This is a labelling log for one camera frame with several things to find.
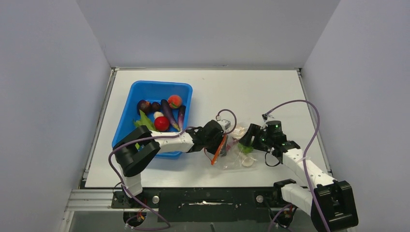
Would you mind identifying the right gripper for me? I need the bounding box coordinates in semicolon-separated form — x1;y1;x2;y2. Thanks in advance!
241;124;274;152

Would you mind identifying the clear zip top bag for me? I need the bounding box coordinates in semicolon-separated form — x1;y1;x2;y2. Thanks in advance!
204;124;258;172

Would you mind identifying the fake purple eggplant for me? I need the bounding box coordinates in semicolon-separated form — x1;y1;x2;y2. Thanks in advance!
177;105;186;131
160;99;181;131

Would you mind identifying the small fake white mushroom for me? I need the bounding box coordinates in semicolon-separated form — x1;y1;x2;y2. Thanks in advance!
153;111;164;119

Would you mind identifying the small dark fake fig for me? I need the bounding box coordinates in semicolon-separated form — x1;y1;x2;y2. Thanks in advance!
151;102;161;113

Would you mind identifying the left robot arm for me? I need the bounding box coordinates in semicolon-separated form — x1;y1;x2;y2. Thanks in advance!
111;119;231;198

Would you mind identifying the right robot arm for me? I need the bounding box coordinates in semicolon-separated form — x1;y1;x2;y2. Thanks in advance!
239;120;359;232

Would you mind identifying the green fake bumpy vegetable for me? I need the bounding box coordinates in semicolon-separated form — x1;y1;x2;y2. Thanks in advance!
237;143;254;154

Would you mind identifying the white fake garlic piece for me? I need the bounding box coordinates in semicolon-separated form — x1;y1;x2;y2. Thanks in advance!
241;156;255;168

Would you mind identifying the fake peach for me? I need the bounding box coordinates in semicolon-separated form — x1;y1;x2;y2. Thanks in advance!
167;95;183;109

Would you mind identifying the green fake leafy vegetable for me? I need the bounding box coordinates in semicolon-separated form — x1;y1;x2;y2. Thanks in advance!
133;110;156;131

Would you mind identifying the fake dark plum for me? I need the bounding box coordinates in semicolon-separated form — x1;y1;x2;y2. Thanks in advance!
137;100;151;115

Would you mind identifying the blue plastic bin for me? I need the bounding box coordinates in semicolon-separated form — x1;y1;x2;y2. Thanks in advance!
112;81;193;146

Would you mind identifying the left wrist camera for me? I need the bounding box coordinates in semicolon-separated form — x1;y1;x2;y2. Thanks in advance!
217;119;231;132

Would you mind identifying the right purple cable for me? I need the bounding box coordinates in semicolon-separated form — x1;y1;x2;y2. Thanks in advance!
263;100;331;232

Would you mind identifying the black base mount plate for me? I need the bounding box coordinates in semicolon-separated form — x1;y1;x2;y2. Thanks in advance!
111;187;287;222

